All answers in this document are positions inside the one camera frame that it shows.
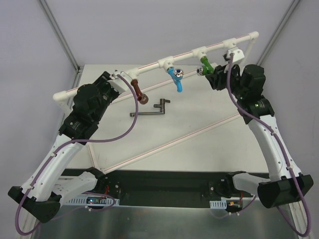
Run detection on aluminium enclosure frame post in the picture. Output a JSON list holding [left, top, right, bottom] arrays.
[[256, 0, 303, 66], [37, 0, 83, 73]]

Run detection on grey metal long-spout faucet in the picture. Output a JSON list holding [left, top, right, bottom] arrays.
[[129, 98, 170, 118]]

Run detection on green plastic water faucet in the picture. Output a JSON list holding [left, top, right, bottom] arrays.
[[196, 56, 214, 76]]

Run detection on aluminium enclosure frame post left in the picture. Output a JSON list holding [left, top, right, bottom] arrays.
[[37, 0, 83, 73]]

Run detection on blue plastic water faucet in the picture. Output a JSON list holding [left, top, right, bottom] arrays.
[[167, 67, 184, 93]]

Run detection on right white cable duct board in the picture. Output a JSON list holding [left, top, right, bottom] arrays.
[[209, 199, 243, 210]]

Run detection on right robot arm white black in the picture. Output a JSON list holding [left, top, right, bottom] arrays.
[[205, 64, 314, 208]]

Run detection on left white cable duct board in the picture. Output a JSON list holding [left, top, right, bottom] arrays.
[[65, 195, 120, 207]]

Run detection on white cable duct board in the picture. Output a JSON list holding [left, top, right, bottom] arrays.
[[209, 199, 243, 210], [65, 195, 120, 207]]

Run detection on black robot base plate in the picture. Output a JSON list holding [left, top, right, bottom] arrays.
[[47, 167, 259, 209]]

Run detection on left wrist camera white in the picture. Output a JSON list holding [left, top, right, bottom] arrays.
[[109, 71, 132, 94]]

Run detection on aluminium enclosure frame post right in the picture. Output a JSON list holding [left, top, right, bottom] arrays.
[[256, 0, 303, 66]]

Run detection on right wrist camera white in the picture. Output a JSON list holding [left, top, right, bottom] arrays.
[[223, 47, 245, 64]]

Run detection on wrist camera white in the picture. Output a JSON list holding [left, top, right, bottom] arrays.
[[223, 47, 245, 64], [109, 71, 132, 94]]

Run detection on white PVC pipe frame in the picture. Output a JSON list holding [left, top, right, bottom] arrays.
[[53, 31, 259, 170]]

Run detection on brown plastic water faucet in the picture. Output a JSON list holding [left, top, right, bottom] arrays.
[[131, 79, 149, 105]]

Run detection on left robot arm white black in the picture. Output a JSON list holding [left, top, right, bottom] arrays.
[[8, 72, 119, 223]]

